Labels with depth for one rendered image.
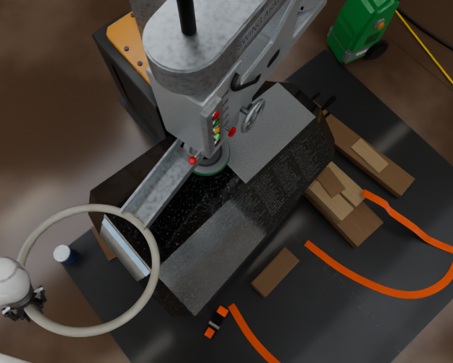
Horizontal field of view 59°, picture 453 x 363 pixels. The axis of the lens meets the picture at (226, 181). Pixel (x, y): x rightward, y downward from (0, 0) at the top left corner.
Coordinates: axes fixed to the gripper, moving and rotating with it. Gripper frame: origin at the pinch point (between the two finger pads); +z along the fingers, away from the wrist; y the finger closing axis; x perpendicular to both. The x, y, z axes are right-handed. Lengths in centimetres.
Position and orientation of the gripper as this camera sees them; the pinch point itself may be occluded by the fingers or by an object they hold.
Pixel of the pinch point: (32, 312)
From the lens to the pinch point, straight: 160.8
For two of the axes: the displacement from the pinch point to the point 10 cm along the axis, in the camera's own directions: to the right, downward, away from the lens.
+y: 7.5, -4.7, 4.7
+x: -6.4, -7.0, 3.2
